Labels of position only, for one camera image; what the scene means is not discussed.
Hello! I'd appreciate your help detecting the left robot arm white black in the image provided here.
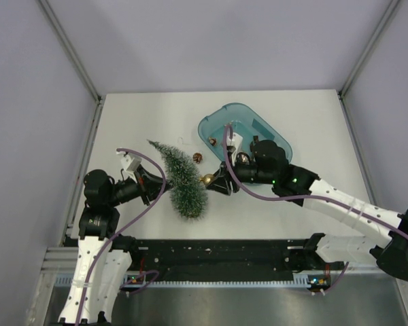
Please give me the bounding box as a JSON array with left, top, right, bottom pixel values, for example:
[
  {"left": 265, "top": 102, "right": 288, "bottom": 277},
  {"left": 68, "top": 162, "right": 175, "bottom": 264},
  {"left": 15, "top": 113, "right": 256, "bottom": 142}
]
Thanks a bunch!
[{"left": 56, "top": 166, "right": 169, "bottom": 325}]

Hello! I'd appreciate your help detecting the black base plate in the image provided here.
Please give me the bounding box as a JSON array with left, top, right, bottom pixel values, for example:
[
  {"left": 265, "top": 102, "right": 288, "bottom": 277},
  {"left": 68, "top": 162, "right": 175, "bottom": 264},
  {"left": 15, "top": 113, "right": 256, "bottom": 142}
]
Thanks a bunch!
[{"left": 129, "top": 239, "right": 344, "bottom": 281}]

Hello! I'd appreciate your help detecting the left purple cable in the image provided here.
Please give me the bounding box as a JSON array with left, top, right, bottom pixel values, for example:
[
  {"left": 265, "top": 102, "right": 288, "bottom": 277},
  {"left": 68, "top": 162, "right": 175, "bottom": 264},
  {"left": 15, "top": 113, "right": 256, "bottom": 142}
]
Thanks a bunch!
[{"left": 76, "top": 147, "right": 167, "bottom": 326}]

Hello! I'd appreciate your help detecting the large frosted pine cone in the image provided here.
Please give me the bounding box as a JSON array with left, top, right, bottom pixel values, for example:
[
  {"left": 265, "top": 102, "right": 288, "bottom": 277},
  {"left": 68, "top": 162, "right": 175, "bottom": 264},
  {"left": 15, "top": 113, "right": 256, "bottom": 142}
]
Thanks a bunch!
[{"left": 192, "top": 152, "right": 203, "bottom": 164}]

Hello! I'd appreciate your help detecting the gold glitter ball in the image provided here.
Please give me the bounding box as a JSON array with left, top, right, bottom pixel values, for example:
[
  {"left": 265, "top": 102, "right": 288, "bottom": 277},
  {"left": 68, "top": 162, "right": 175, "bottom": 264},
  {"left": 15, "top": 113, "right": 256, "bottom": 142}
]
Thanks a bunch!
[{"left": 199, "top": 174, "right": 214, "bottom": 186}]

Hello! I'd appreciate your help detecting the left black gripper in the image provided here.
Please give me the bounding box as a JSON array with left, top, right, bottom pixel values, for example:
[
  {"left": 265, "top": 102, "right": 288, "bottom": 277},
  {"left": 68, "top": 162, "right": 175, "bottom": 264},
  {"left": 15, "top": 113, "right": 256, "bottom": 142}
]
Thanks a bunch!
[{"left": 107, "top": 164, "right": 175, "bottom": 206}]

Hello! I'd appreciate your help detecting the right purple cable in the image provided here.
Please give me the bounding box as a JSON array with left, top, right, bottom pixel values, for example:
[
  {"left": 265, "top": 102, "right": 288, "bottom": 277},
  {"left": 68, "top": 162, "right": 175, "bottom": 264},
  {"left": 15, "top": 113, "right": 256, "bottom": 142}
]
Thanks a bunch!
[{"left": 223, "top": 124, "right": 408, "bottom": 295}]

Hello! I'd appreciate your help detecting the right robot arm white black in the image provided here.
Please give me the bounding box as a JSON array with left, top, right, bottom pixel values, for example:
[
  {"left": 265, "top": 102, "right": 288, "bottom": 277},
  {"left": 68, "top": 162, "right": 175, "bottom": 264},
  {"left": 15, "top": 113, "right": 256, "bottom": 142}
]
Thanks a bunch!
[{"left": 203, "top": 137, "right": 408, "bottom": 281}]

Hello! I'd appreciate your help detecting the left aluminium corner post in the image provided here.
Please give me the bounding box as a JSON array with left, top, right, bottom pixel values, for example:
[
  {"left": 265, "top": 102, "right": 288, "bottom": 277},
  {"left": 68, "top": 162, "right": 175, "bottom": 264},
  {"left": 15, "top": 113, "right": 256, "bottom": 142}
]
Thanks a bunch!
[{"left": 35, "top": 0, "right": 102, "bottom": 103}]

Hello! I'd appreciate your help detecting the teal plastic bin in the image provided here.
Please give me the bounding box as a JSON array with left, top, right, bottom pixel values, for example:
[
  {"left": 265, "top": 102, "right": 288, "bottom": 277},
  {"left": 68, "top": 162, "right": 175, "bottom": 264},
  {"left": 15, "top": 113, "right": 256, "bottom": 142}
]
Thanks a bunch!
[{"left": 197, "top": 103, "right": 293, "bottom": 187}]

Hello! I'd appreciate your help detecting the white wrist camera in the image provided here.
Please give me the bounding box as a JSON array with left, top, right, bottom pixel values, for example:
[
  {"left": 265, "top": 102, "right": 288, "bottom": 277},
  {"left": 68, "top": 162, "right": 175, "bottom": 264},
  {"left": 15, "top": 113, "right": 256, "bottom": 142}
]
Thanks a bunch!
[
  {"left": 116, "top": 149, "right": 141, "bottom": 177},
  {"left": 223, "top": 132, "right": 243, "bottom": 162}
]

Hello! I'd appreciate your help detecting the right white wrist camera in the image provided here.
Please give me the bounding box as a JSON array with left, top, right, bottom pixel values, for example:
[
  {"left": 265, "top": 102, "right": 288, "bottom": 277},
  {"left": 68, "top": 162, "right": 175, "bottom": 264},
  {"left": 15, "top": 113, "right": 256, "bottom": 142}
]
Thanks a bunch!
[{"left": 223, "top": 132, "right": 243, "bottom": 162}]

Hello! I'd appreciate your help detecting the large silver gold bauble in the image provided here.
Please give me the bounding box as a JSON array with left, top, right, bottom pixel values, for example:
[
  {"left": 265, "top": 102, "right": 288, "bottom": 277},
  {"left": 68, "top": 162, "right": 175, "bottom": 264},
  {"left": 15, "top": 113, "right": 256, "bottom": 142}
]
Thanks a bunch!
[{"left": 236, "top": 152, "right": 250, "bottom": 165}]

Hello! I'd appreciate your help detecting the purple cable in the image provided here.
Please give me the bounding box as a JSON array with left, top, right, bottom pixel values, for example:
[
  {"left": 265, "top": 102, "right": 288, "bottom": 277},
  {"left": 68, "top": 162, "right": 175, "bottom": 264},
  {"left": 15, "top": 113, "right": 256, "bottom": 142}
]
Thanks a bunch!
[
  {"left": 76, "top": 147, "right": 167, "bottom": 326},
  {"left": 223, "top": 124, "right": 408, "bottom": 295}
]

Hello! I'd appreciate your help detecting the right aluminium corner post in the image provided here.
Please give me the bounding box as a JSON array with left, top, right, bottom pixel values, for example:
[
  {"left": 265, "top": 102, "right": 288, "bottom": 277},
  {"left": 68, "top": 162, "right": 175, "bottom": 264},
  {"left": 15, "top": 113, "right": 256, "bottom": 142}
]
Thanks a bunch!
[{"left": 338, "top": 0, "right": 403, "bottom": 100}]

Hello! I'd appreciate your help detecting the aluminium front rail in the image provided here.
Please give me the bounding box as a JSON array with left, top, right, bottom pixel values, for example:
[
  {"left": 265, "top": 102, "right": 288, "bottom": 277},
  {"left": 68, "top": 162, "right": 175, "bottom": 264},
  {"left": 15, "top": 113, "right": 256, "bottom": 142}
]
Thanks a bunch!
[{"left": 42, "top": 244, "right": 408, "bottom": 272}]

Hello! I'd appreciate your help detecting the white slotted cable duct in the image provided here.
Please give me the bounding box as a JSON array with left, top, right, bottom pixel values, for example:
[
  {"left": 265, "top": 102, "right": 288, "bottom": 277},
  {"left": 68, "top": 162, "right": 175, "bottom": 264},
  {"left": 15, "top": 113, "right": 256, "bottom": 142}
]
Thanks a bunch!
[{"left": 56, "top": 274, "right": 330, "bottom": 289}]

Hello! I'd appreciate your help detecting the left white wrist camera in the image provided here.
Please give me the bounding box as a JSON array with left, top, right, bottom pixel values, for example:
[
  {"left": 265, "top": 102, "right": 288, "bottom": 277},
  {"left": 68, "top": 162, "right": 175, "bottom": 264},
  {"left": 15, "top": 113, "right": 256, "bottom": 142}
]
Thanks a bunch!
[{"left": 116, "top": 149, "right": 141, "bottom": 177}]

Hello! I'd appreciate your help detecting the aluminium corner post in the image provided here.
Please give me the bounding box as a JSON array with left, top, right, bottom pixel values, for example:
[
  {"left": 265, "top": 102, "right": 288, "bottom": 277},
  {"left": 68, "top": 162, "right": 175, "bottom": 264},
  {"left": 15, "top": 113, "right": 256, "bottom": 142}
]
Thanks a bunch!
[
  {"left": 35, "top": 0, "right": 102, "bottom": 103},
  {"left": 338, "top": 0, "right": 403, "bottom": 100}
]

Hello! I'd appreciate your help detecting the small green christmas tree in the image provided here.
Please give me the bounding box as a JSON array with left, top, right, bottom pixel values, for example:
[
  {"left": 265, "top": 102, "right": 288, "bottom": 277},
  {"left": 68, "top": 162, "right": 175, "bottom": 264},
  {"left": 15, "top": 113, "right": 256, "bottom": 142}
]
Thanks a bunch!
[{"left": 148, "top": 141, "right": 208, "bottom": 220}]

